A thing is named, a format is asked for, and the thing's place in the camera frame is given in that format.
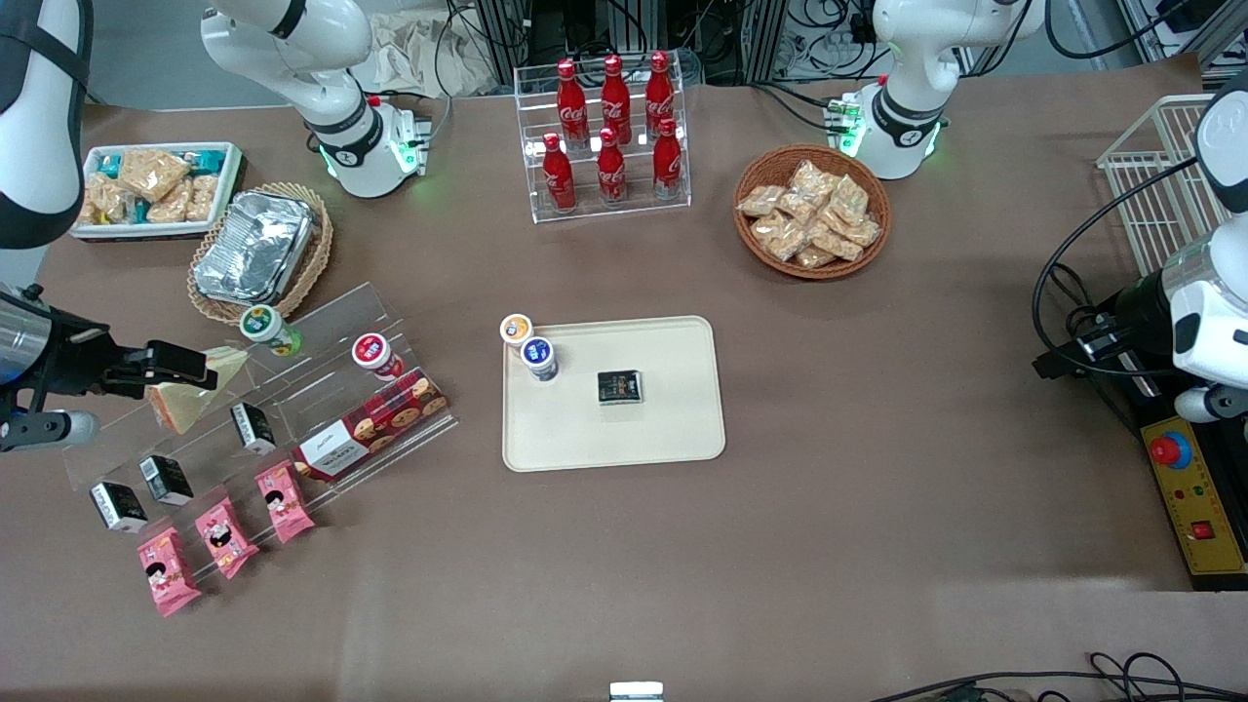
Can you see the red lid cup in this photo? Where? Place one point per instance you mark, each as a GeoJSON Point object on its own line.
{"type": "Point", "coordinates": [374, 353]}

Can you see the green lid cup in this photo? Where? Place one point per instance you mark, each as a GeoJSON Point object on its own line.
{"type": "Point", "coordinates": [265, 325]}

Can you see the aluminium foil container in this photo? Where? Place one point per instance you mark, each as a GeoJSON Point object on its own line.
{"type": "Point", "coordinates": [255, 244]}

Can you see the triangle sandwich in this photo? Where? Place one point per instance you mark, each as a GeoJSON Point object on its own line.
{"type": "Point", "coordinates": [190, 405]}

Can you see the blue lid cup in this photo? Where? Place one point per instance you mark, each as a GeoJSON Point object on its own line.
{"type": "Point", "coordinates": [538, 356]}

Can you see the small clear cracker packet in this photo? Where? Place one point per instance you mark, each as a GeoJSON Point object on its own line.
{"type": "Point", "coordinates": [169, 205]}
{"type": "Point", "coordinates": [202, 197]}
{"type": "Point", "coordinates": [105, 198]}

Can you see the clear acrylic tiered stand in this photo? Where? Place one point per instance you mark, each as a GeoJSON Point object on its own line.
{"type": "Point", "coordinates": [322, 331]}

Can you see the white rectangular snack tray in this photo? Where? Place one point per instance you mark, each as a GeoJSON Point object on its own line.
{"type": "Point", "coordinates": [229, 180]}

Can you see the large clear cracker packet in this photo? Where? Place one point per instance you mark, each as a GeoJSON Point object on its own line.
{"type": "Point", "coordinates": [154, 173]}

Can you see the pink snack packet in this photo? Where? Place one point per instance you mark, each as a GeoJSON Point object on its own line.
{"type": "Point", "coordinates": [285, 502]}
{"type": "Point", "coordinates": [226, 538]}
{"type": "Point", "coordinates": [168, 571]}

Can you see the small white grey device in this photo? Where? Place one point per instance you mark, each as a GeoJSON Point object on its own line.
{"type": "Point", "coordinates": [637, 692]}

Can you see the beige serving tray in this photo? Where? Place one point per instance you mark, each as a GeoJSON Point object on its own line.
{"type": "Point", "coordinates": [643, 434]}

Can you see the red plaid cookie box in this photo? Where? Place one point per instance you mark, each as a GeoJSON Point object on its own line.
{"type": "Point", "coordinates": [375, 424]}

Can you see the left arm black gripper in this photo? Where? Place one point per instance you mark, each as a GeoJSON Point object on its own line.
{"type": "Point", "coordinates": [1137, 308]}

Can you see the clear acrylic bottle rack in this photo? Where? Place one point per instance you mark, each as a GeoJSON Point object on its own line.
{"type": "Point", "coordinates": [624, 210]}

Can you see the crumpled beige cloth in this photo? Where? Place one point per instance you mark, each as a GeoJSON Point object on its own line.
{"type": "Point", "coordinates": [429, 54]}

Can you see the red cola bottle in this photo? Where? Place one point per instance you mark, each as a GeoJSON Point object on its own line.
{"type": "Point", "coordinates": [660, 96]}
{"type": "Point", "coordinates": [668, 164]}
{"type": "Point", "coordinates": [611, 171]}
{"type": "Point", "coordinates": [615, 97]}
{"type": "Point", "coordinates": [571, 107]}
{"type": "Point", "coordinates": [559, 177]}

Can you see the round wicker bowl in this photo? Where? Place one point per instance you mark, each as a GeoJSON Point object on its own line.
{"type": "Point", "coordinates": [760, 166]}

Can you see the yellow emergency stop box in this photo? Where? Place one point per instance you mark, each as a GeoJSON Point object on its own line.
{"type": "Point", "coordinates": [1194, 507]}

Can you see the teal snack packet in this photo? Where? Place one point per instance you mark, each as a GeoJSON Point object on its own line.
{"type": "Point", "coordinates": [207, 160]}
{"type": "Point", "coordinates": [109, 165]}

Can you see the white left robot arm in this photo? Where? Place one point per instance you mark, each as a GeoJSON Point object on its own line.
{"type": "Point", "coordinates": [907, 107]}

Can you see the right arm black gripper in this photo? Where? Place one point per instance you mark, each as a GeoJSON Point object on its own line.
{"type": "Point", "coordinates": [70, 359]}

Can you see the small black box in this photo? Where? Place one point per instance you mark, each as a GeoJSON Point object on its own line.
{"type": "Point", "coordinates": [253, 429]}
{"type": "Point", "coordinates": [621, 387]}
{"type": "Point", "coordinates": [166, 480]}
{"type": "Point", "coordinates": [118, 507]}

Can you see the orange lid cup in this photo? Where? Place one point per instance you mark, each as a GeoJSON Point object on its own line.
{"type": "Point", "coordinates": [516, 329]}

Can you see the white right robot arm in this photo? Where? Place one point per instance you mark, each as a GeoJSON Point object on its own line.
{"type": "Point", "coordinates": [343, 136]}

